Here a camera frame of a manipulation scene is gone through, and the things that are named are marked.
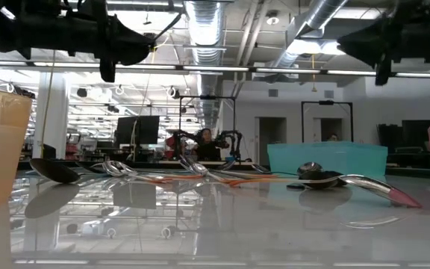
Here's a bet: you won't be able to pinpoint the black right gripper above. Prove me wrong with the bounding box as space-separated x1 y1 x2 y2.
337 0 430 86

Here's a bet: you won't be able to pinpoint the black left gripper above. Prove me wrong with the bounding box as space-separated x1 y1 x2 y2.
31 0 156 84

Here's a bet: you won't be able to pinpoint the black monitor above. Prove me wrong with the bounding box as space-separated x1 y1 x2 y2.
114 115 161 146

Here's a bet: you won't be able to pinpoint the long ceiling light strip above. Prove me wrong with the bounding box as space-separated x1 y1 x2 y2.
0 61 430 79

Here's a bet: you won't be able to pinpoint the white pillar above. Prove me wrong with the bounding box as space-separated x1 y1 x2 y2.
31 72 71 160

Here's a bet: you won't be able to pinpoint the dark cabinets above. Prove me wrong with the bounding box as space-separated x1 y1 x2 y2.
376 119 430 167

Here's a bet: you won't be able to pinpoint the red chair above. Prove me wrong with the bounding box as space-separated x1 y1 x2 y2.
164 134 178 160

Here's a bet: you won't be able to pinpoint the teal plastic tray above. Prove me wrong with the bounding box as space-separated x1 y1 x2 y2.
267 140 388 177

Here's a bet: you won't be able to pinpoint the pile of spoons on table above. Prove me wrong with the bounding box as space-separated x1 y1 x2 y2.
16 159 430 179

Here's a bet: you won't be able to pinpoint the black frame stand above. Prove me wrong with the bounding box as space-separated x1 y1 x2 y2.
178 95 237 161
300 99 354 143

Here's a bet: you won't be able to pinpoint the yellow hanging cord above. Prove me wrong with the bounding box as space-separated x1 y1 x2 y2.
311 54 319 93

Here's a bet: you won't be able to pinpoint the ribbed silver ventilation duct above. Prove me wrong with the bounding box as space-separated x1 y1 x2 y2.
184 0 226 132

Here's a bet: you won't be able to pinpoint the yellow cable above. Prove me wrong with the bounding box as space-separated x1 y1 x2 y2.
40 50 57 158

